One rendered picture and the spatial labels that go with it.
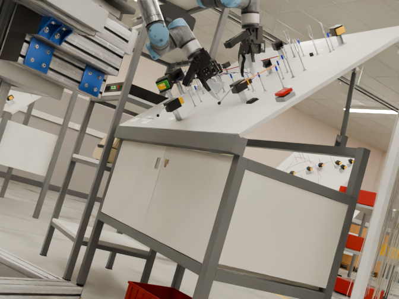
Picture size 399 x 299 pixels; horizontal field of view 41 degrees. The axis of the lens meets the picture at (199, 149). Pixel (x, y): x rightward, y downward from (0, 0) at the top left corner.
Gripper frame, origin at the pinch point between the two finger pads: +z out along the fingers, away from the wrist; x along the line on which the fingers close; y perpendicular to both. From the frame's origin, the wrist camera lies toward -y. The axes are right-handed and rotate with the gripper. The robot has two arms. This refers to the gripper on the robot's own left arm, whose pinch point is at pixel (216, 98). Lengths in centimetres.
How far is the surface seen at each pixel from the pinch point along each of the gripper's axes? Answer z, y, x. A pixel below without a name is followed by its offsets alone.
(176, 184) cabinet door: 21.4, -30.7, -9.8
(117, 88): -45, -72, 69
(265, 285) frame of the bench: 70, -13, -27
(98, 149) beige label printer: -20, -98, 59
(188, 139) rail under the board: 8.6, -15.4, -10.4
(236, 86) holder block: -0.1, 8.3, 4.6
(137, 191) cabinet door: 14, -61, 11
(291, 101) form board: 17.8, 27.8, -11.1
